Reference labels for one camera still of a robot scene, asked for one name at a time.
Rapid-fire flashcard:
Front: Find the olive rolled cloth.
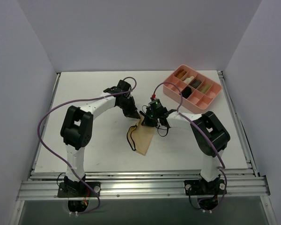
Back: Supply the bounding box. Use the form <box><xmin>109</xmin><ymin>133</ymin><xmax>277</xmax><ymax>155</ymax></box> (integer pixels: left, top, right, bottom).
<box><xmin>198</xmin><ymin>84</ymin><xmax>212</xmax><ymax>94</ymax></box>

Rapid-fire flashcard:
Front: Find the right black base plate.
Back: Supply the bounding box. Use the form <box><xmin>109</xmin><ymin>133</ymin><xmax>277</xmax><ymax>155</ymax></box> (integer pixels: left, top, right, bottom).
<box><xmin>184</xmin><ymin>179</ymin><xmax>227</xmax><ymax>196</ymax></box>

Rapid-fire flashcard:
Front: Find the beige underwear with navy trim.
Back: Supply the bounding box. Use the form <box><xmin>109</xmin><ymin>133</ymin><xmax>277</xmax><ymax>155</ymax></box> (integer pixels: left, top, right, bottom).
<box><xmin>126</xmin><ymin>116</ymin><xmax>155</xmax><ymax>156</ymax></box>

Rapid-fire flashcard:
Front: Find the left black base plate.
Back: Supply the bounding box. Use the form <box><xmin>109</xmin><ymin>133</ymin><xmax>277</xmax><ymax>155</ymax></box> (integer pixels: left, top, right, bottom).
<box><xmin>57</xmin><ymin>181</ymin><xmax>101</xmax><ymax>198</ymax></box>

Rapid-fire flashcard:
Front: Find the thin black wire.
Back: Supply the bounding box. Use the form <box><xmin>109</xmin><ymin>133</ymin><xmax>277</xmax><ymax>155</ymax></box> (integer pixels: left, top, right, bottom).
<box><xmin>141</xmin><ymin>105</ymin><xmax>171</xmax><ymax>137</ymax></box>

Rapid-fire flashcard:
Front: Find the purple cable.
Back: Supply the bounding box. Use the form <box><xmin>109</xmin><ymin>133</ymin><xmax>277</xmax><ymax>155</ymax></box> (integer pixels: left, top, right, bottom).
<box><xmin>37</xmin><ymin>76</ymin><xmax>138</xmax><ymax>214</ymax></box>
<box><xmin>151</xmin><ymin>82</ymin><xmax>226</xmax><ymax>211</ymax></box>

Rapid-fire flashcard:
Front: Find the dark grey rolled cloth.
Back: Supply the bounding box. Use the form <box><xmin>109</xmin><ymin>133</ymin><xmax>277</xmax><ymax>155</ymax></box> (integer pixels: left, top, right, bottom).
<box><xmin>190</xmin><ymin>79</ymin><xmax>202</xmax><ymax>89</ymax></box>

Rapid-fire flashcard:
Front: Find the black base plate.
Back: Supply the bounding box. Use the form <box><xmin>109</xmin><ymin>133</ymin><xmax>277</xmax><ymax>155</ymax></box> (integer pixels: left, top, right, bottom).
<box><xmin>57</xmin><ymin>181</ymin><xmax>101</xmax><ymax>198</ymax></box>
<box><xmin>184</xmin><ymin>179</ymin><xmax>227</xmax><ymax>196</ymax></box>

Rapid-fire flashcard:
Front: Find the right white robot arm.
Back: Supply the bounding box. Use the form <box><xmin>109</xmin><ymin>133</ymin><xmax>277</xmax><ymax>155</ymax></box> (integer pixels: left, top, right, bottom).
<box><xmin>140</xmin><ymin>98</ymin><xmax>230</xmax><ymax>194</ymax></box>

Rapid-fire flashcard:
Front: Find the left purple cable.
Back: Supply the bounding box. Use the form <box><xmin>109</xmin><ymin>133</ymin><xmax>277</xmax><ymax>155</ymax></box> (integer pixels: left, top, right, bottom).
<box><xmin>37</xmin><ymin>76</ymin><xmax>138</xmax><ymax>214</ymax></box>

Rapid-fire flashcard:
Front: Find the black rolled cloth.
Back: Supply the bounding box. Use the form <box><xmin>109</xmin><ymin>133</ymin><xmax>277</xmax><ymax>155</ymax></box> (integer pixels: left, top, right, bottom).
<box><xmin>181</xmin><ymin>86</ymin><xmax>192</xmax><ymax>99</ymax></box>

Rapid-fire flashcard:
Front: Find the pink compartment organizer box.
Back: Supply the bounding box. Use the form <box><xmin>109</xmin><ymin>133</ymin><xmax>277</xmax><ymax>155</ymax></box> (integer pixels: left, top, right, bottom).
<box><xmin>163</xmin><ymin>65</ymin><xmax>222</xmax><ymax>114</ymax></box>

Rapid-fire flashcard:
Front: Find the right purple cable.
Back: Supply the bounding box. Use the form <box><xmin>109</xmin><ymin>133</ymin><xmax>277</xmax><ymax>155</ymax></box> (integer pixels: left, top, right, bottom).
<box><xmin>151</xmin><ymin>82</ymin><xmax>226</xmax><ymax>211</ymax></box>

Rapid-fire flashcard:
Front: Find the aluminium rail frame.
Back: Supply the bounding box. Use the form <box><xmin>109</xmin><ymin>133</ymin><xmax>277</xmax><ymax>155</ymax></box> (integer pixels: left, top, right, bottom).
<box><xmin>11</xmin><ymin>70</ymin><xmax>276</xmax><ymax>225</ymax></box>

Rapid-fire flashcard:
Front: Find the orange rolled cloth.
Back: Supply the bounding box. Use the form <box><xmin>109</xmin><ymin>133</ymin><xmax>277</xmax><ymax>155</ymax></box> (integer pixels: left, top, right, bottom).
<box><xmin>175</xmin><ymin>69</ymin><xmax>187</xmax><ymax>79</ymax></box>

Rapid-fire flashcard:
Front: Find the white rolled cloth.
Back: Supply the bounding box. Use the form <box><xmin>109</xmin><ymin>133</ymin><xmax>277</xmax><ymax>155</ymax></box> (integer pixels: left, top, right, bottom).
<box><xmin>183</xmin><ymin>76</ymin><xmax>194</xmax><ymax>84</ymax></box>

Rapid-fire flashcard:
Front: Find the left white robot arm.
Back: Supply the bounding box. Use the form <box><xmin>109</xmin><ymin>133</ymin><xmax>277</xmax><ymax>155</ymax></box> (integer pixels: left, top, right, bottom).
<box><xmin>60</xmin><ymin>80</ymin><xmax>140</xmax><ymax>196</ymax></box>

